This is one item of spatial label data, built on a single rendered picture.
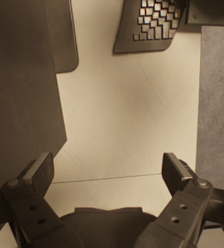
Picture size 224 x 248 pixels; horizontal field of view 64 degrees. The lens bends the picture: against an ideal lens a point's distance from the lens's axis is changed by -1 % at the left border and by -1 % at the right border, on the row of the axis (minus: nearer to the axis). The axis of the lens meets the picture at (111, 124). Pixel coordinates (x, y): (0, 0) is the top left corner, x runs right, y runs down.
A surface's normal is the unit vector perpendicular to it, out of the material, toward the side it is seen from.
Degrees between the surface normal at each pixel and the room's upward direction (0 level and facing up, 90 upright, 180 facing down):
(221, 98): 0
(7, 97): 86
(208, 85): 0
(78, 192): 0
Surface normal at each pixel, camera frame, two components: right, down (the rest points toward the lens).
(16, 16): 0.99, -0.07
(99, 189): 0.02, 0.29
